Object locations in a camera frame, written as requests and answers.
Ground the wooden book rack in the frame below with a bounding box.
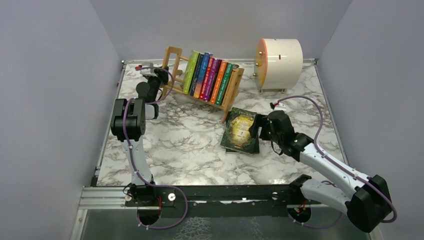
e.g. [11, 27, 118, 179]
[162, 46, 245, 123]

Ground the dark green forest cover book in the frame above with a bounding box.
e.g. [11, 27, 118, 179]
[220, 107, 257, 154]

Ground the black bottom book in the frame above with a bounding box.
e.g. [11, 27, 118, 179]
[225, 134, 260, 155]

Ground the lime green 65-storey treehouse book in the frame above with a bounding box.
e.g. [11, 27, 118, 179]
[182, 50, 200, 95]

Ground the red 13-storey treehouse book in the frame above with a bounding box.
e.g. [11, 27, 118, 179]
[199, 56, 215, 100]

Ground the blue sunset cover book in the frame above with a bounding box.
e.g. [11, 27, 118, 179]
[193, 52, 213, 98]

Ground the green 104-storey treehouse book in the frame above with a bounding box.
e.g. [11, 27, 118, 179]
[215, 62, 233, 106]

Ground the orange Huckleberry Finn book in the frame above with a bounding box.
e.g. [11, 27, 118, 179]
[222, 64, 240, 108]

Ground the orange 78-storey treehouse book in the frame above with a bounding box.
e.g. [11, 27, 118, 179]
[209, 60, 228, 104]

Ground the purple 117-storey treehouse book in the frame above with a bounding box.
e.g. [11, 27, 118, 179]
[203, 58, 222, 102]

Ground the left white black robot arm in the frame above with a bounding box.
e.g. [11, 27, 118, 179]
[110, 66, 169, 206]

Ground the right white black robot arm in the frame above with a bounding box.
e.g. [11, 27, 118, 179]
[249, 110, 394, 233]

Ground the white cylindrical drum box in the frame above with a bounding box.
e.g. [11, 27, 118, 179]
[253, 38, 304, 93]

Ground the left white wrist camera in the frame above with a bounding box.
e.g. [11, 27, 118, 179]
[135, 62, 157, 77]

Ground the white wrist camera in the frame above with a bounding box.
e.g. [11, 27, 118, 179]
[135, 62, 157, 77]
[270, 102, 287, 111]

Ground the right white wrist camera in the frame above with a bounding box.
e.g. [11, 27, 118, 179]
[270, 102, 287, 111]

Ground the aluminium table frame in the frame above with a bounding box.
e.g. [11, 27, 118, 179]
[69, 57, 385, 240]

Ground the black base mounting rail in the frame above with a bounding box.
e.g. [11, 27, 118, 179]
[124, 184, 315, 219]

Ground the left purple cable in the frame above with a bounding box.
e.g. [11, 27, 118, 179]
[122, 66, 190, 231]

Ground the purple cable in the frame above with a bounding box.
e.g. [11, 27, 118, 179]
[269, 95, 398, 230]
[122, 66, 190, 231]

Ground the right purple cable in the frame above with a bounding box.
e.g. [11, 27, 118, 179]
[269, 95, 398, 230]

